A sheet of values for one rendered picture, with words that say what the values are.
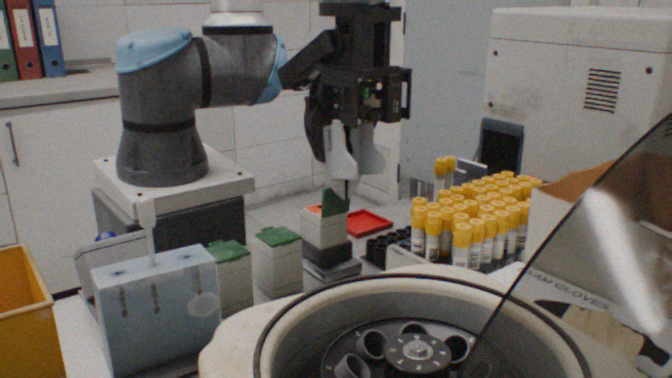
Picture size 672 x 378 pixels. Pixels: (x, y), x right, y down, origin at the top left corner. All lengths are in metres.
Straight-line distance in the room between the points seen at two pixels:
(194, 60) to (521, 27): 0.50
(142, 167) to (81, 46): 1.93
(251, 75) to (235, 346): 0.61
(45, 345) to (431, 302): 0.31
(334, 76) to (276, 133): 2.75
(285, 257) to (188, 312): 0.15
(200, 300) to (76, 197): 1.78
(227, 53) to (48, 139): 1.38
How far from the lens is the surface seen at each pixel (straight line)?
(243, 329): 0.39
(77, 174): 2.26
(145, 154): 0.92
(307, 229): 0.69
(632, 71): 0.83
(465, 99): 2.65
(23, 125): 2.19
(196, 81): 0.90
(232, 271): 0.60
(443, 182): 0.77
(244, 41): 0.92
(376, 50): 0.56
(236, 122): 3.16
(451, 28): 2.69
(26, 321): 0.50
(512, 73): 0.93
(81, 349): 0.61
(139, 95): 0.90
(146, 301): 0.51
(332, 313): 0.42
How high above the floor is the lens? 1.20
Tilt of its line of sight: 20 degrees down
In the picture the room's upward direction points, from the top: straight up
